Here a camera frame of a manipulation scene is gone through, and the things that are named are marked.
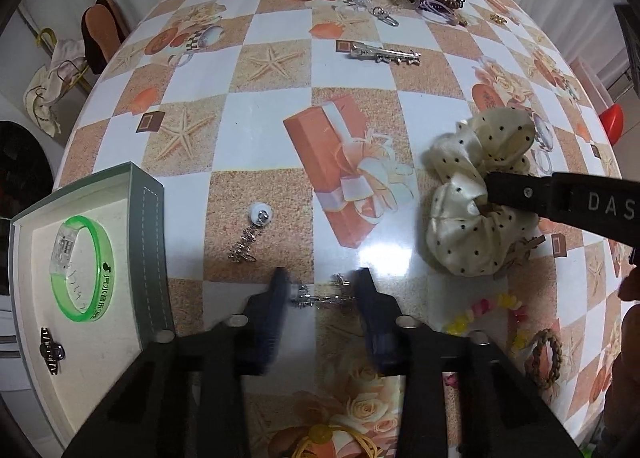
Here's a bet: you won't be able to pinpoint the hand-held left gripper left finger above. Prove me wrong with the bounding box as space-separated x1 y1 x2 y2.
62 267 291 458

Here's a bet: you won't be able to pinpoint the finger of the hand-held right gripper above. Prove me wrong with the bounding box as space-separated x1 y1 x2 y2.
486 171 556 217

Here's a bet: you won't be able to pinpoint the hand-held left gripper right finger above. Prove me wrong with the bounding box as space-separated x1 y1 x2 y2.
355 267 583 458

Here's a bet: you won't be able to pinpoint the silver chain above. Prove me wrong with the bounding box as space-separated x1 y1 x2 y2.
292 275 358 310

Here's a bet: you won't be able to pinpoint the cream polka dot scrunchie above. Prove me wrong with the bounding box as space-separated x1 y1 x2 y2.
425 108 545 277

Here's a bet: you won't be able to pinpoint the pink yellow bead bracelet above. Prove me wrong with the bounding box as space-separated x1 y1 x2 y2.
445 292 532 350

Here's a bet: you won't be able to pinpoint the yellow hair tie with beads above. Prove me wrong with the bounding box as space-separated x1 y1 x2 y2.
269 420 382 458

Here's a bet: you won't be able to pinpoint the brown braided hair tie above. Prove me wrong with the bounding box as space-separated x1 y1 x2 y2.
524 329 564 388

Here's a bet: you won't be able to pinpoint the green translucent bracelet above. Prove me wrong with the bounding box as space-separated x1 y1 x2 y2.
50 215 115 323

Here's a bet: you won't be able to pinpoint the silver zigzag hair clip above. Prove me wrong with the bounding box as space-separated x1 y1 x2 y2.
336 40 422 66

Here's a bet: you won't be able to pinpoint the small black hair clip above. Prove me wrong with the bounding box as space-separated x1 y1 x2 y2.
39 327 67 375

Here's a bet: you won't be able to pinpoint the grey jewelry box white lining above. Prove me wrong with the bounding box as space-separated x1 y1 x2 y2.
10 162 177 450

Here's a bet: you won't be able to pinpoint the person's right forearm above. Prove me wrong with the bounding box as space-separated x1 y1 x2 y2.
614 305 640 394

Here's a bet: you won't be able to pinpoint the person's right hand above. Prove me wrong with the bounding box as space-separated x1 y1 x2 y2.
619 265 640 302

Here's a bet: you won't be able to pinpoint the small wooden clip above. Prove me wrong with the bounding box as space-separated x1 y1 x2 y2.
492 235 547 282

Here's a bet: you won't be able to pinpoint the red plastic object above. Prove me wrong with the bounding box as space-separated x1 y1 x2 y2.
600 103 626 144

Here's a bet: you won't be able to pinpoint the checkered printed tablecloth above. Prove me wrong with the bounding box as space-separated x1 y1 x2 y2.
52 0 626 458

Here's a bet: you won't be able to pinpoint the white washing machine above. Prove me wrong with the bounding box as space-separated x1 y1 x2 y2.
0 119 55 389

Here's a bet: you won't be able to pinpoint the gold rack with cloths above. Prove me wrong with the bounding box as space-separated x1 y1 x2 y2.
24 40 87 137

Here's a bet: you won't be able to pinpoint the brown slippers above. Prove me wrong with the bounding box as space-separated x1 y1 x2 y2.
81 0 132 75

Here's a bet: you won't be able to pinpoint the silver chain earring white disc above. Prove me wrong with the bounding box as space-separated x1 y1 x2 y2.
227 201 275 264

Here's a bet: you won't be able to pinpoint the purple hair tie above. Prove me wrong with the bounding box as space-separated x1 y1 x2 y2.
416 0 458 25

